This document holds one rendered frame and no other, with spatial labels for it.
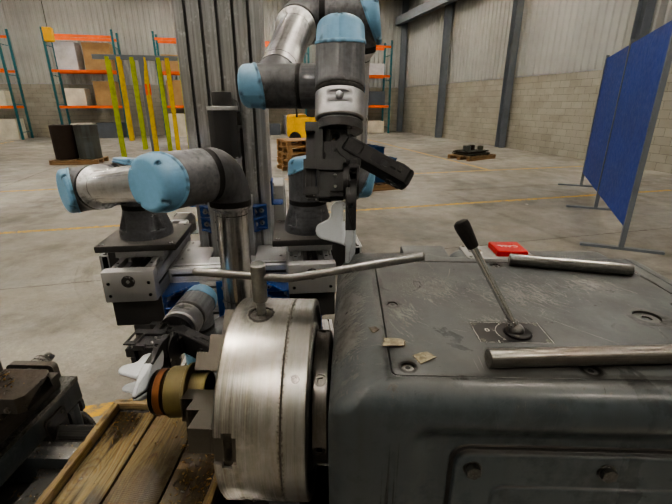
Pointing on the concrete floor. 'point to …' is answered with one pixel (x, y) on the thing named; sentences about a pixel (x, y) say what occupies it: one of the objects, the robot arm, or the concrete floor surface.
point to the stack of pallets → (289, 150)
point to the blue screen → (626, 126)
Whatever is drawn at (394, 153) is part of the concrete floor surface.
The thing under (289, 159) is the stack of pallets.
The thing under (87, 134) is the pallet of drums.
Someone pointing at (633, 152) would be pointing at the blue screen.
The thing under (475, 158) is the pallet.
